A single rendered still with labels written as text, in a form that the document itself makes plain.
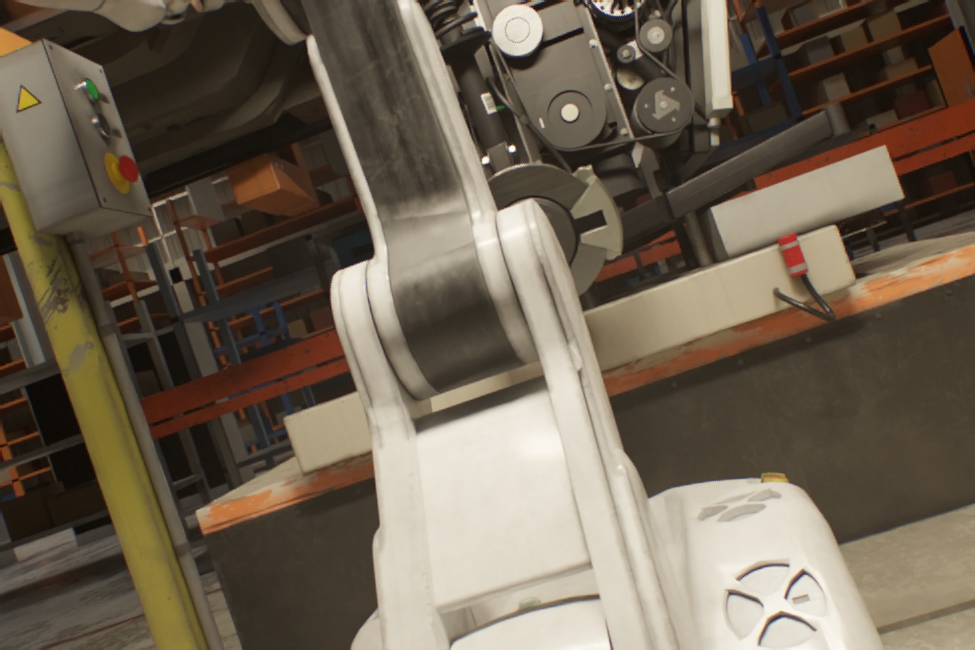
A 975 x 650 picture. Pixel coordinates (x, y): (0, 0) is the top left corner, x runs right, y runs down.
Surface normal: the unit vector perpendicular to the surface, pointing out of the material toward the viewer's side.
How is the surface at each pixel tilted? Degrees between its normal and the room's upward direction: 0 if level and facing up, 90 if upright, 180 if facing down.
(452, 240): 41
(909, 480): 90
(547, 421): 48
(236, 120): 97
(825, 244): 90
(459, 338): 112
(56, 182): 90
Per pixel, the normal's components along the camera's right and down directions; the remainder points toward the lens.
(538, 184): -0.04, 0.25
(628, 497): -0.34, -0.55
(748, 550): -0.37, -0.71
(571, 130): -0.12, 0.02
